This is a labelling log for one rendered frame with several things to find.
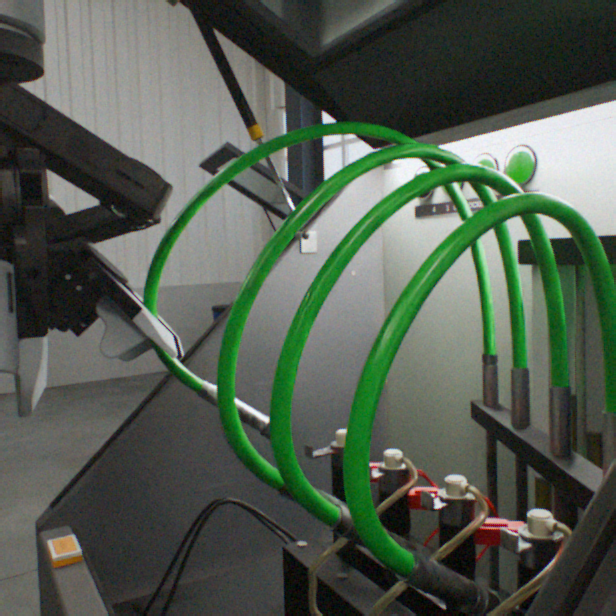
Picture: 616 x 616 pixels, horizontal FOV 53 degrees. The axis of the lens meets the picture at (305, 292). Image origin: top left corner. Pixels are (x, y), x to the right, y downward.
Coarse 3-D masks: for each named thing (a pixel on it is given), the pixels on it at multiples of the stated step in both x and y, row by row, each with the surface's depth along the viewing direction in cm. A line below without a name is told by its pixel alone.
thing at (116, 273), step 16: (80, 240) 63; (0, 256) 63; (48, 256) 63; (64, 256) 61; (80, 256) 62; (96, 256) 61; (48, 272) 61; (64, 272) 61; (80, 272) 61; (112, 272) 62; (48, 288) 61; (64, 288) 61; (80, 288) 61; (96, 288) 61; (128, 288) 66; (48, 304) 61; (64, 304) 61; (80, 304) 61; (48, 320) 60; (64, 320) 61; (80, 320) 64
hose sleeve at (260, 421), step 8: (208, 384) 64; (200, 392) 64; (208, 392) 64; (216, 392) 64; (208, 400) 64; (216, 400) 64; (240, 408) 65; (248, 408) 65; (240, 416) 65; (248, 416) 65; (256, 416) 65; (264, 416) 66; (248, 424) 65; (256, 424) 65; (264, 424) 65
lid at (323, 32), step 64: (256, 0) 84; (320, 0) 79; (384, 0) 74; (448, 0) 67; (512, 0) 63; (576, 0) 60; (320, 64) 89; (384, 64) 82; (448, 64) 77; (512, 64) 72; (576, 64) 68
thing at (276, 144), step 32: (320, 128) 65; (352, 128) 66; (384, 128) 67; (256, 160) 64; (448, 192) 69; (160, 256) 62; (480, 256) 70; (480, 288) 71; (160, 352) 63; (192, 384) 64
